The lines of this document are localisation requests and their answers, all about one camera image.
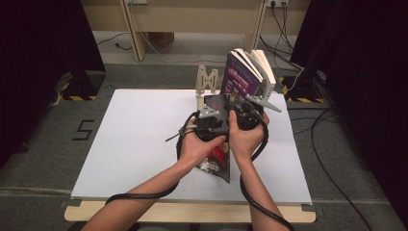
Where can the white book with colourful cover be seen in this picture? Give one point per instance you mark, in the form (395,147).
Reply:
(267,73)

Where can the wall socket with black plugs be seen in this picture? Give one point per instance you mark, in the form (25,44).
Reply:
(277,2)

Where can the person's right hand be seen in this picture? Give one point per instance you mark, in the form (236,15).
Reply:
(245,141)

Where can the white table sheet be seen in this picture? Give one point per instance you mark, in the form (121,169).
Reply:
(128,138)

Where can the black curtain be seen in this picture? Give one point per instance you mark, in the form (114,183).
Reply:
(38,64)
(362,80)

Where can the beige wooden desk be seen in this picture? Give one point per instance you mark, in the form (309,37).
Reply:
(198,19)

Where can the beige expandable book rack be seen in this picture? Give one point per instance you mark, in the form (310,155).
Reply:
(205,83)

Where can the purple book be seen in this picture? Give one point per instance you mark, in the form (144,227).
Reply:
(240,80)

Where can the black stand base striped tape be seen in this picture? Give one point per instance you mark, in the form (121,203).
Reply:
(83,86)
(308,91)

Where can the black book with red print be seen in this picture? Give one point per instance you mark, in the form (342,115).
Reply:
(221,160)

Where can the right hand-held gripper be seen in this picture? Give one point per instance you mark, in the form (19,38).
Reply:
(247,118)

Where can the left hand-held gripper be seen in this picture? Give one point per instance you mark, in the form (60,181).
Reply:
(208,125)

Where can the person's left hand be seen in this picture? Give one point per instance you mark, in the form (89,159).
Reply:
(195,147)

